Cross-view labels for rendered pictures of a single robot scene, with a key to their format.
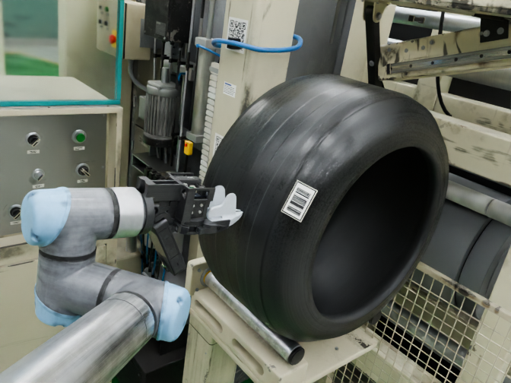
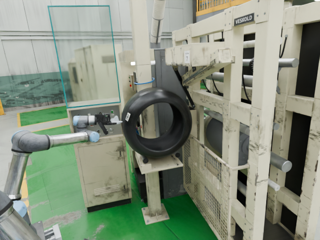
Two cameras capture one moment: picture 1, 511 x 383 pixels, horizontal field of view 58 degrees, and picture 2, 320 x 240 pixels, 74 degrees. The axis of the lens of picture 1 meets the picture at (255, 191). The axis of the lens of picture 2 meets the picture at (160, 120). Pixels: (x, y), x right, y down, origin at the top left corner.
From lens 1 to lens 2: 1.17 m
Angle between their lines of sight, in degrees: 28
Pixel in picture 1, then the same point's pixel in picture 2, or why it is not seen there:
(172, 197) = (101, 117)
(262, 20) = (140, 76)
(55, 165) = not seen: hidden behind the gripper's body
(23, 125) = (98, 109)
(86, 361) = (68, 136)
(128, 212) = (90, 119)
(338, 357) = (166, 166)
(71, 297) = not seen: hidden behind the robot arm
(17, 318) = (100, 159)
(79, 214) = (80, 119)
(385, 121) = (149, 97)
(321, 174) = (132, 110)
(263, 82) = not seen: hidden behind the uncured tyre
